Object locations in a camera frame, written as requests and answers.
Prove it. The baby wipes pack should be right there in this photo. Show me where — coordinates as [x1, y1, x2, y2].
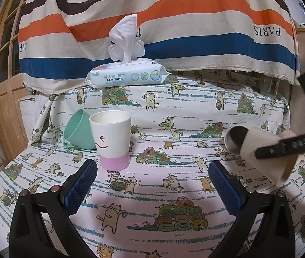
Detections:
[85, 14, 170, 88]

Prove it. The green plastic cup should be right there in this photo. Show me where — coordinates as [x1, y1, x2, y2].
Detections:
[63, 109, 95, 150]

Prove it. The white and pink smiley cup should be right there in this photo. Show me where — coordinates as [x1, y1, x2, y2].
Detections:
[89, 110, 131, 171]

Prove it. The wooden door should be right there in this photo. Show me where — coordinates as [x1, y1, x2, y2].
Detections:
[0, 0, 28, 162]

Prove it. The striped hermes paris cloth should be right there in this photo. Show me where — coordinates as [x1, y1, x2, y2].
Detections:
[18, 0, 299, 94]

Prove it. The cat pattern table cloth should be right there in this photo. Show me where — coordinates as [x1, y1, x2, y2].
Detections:
[0, 72, 291, 257]

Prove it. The beige square cup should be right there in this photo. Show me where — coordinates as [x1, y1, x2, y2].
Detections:
[240, 127, 299, 186]

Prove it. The grey cylindrical cup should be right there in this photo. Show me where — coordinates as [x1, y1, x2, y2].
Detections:
[224, 125, 249, 155]

